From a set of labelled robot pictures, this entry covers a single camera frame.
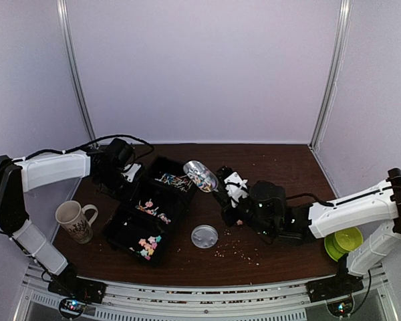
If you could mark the green saucer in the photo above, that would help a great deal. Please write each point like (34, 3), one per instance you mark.
(334, 249)

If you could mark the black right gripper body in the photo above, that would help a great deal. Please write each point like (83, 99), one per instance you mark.
(230, 219)

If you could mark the silver metal jar lid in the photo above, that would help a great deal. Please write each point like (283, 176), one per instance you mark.
(204, 236)

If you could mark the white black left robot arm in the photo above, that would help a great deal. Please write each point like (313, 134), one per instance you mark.
(21, 177)

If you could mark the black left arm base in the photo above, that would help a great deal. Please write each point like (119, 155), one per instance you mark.
(77, 292)

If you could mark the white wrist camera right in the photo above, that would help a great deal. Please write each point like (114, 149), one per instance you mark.
(234, 186)

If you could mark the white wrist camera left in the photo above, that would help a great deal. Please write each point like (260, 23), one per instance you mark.
(130, 171)

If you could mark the beige patterned ceramic mug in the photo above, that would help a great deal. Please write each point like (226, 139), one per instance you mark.
(77, 220)

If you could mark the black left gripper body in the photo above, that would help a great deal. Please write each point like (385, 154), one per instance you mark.
(116, 187)

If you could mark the silver metal scoop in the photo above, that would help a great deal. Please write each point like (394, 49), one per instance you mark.
(201, 176)

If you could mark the green bowl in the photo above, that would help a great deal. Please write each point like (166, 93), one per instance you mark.
(348, 240)

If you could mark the aluminium corner post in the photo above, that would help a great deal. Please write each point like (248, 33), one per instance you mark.
(64, 21)
(334, 69)

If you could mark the aluminium corner post right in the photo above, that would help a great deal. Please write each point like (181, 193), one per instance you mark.
(334, 69)

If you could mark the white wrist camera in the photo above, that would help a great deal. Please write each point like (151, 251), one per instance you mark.
(130, 171)
(234, 186)

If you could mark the black three-compartment candy tray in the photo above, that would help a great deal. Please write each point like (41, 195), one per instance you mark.
(143, 225)

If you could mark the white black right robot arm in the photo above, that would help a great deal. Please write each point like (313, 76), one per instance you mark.
(263, 207)

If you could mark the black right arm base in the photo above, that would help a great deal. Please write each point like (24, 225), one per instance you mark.
(337, 291)

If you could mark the aluminium corner post left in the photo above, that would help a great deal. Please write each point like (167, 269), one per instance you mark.
(64, 21)

